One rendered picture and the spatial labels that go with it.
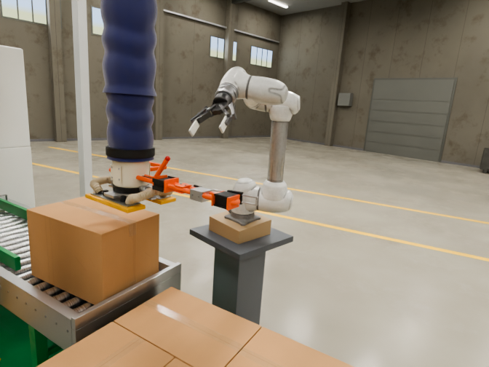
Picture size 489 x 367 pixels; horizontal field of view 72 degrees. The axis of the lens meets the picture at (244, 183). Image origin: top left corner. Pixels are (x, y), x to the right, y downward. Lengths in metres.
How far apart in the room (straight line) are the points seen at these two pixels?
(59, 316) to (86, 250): 0.32
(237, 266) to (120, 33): 1.46
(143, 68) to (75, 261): 1.03
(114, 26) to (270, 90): 0.71
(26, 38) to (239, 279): 11.51
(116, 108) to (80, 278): 0.89
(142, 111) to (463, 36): 14.08
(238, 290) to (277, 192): 0.69
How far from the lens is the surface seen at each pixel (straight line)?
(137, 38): 1.62
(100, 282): 1.86
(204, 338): 1.69
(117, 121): 1.63
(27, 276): 2.38
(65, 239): 1.97
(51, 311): 1.93
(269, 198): 2.09
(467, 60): 14.88
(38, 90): 12.87
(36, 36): 12.98
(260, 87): 1.46
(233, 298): 2.33
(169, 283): 2.15
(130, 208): 1.57
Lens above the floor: 1.58
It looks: 13 degrees down
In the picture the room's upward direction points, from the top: 4 degrees clockwise
